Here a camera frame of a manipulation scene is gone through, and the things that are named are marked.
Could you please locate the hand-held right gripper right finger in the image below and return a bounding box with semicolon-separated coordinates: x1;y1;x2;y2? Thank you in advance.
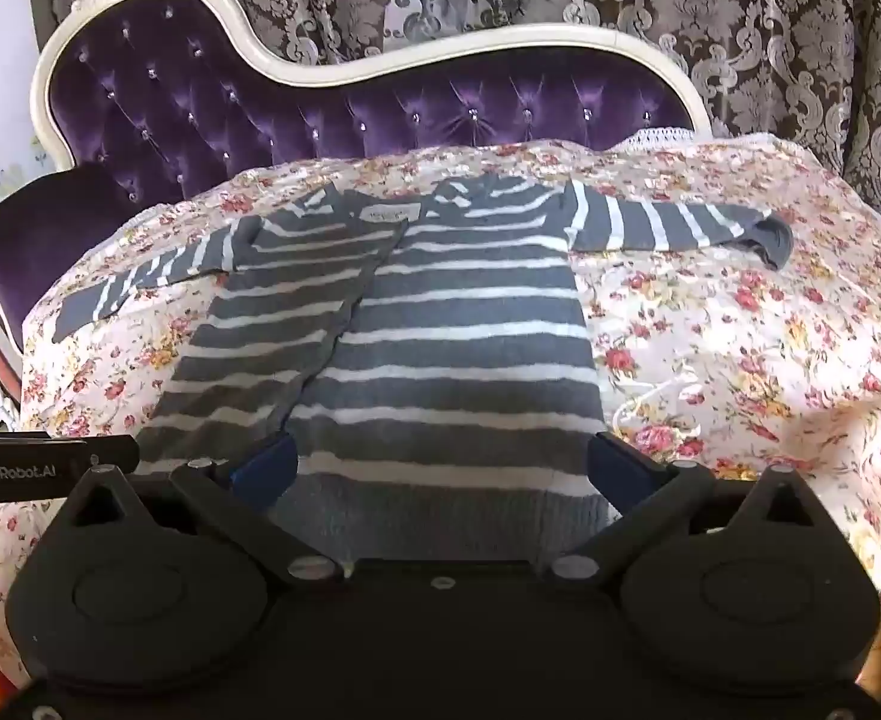
549;433;817;590

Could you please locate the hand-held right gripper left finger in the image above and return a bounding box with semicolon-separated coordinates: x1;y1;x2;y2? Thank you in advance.
71;433;353;590

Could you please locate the grey white striped sweater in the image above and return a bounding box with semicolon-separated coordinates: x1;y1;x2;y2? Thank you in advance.
54;174;795;565

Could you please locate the floral blanket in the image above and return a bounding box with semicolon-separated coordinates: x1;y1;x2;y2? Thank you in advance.
0;131;881;683

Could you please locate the purple tufted headboard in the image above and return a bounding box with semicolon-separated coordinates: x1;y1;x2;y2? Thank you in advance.
0;0;713;353

